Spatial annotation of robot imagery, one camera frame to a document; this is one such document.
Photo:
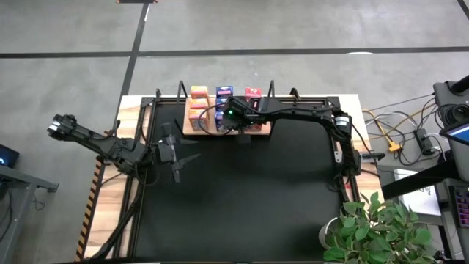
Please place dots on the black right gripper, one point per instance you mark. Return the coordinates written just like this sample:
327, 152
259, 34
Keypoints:
242, 113

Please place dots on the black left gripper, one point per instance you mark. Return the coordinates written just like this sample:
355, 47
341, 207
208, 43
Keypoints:
166, 150

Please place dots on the blue Frosted Flakes cereal box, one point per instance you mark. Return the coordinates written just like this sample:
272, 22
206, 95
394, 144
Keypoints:
219, 122
224, 91
220, 103

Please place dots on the red Froot Loops cereal box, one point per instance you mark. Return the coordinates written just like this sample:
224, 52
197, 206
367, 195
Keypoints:
253, 92

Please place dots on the orange Mini Wheats cereal box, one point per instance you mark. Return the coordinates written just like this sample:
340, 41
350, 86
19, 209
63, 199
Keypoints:
199, 103
199, 91
198, 120

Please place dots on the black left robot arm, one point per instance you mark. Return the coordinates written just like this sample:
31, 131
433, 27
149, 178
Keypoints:
102, 143

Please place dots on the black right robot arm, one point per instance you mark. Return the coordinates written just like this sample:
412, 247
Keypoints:
304, 110

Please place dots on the black table mat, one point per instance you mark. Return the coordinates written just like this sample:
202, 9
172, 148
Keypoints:
238, 201

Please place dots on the yellow black hazard tape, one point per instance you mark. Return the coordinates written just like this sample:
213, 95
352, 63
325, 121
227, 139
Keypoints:
89, 209

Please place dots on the white plant pot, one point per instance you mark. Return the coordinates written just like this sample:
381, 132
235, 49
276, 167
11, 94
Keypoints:
327, 234

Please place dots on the grey desk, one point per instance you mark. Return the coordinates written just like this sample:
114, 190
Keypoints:
14, 205

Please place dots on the dark laptop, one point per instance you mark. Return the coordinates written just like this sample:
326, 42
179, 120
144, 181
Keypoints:
7, 155

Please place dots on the green potted plant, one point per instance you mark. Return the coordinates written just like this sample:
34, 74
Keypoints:
381, 234

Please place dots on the black power strip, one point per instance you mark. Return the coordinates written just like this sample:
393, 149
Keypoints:
424, 141

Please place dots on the black diagonal bar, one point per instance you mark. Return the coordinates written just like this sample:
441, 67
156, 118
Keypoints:
414, 181

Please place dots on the white paper sheet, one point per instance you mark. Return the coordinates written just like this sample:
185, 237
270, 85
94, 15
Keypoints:
421, 198

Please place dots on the grey monitor stand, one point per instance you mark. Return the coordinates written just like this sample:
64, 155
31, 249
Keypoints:
450, 99

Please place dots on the monitor with blue screen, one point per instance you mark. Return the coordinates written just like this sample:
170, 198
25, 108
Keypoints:
459, 132

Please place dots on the backlit keyboard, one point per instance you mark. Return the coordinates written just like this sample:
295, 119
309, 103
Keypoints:
462, 205

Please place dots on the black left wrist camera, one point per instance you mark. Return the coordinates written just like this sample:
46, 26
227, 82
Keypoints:
166, 129

